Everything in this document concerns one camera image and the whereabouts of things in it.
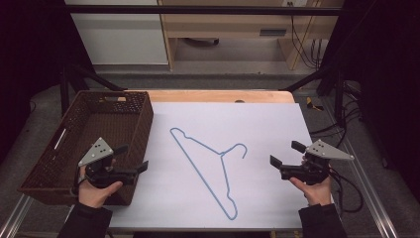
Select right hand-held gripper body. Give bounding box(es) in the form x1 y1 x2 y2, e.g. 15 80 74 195
279 139 356 186

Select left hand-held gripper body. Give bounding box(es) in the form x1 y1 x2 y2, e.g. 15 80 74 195
77 137 139 189

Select person's right hand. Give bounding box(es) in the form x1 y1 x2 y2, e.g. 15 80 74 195
289 158 333 207

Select person's left hand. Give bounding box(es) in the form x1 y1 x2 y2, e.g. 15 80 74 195
77 159 124 209

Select brown wicker basket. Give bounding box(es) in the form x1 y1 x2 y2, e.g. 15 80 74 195
17 90 155 207

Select white cloth mat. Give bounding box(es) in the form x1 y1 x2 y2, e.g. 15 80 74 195
108 101 314 230

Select yellow and black tool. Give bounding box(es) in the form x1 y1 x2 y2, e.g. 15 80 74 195
304 96 325 113

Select black metal stand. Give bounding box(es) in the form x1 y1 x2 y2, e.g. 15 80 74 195
282 64 349 128
58 62 129 117

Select white cabinet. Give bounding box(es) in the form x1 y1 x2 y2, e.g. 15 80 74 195
63 0 169 66

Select black curtain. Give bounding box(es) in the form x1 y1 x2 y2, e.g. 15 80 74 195
0 0 95 165
325 0 420 194

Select light wooden desk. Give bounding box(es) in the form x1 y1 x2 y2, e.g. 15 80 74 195
157 0 346 71

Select black horizontal bar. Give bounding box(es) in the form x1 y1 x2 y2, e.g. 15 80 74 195
63 4 343 17

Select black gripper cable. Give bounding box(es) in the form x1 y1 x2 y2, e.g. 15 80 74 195
327 167 365 214

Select blue wire hanger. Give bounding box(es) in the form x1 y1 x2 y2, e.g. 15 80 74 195
169 127 249 221

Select black floor cables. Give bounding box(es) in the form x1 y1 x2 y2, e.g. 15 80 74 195
309 79 365 150

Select aluminium rail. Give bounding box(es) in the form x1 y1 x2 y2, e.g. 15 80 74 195
0 193 35 238
322 97 401 238

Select black hanging cables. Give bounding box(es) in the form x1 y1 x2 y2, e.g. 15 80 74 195
286 1 330 70

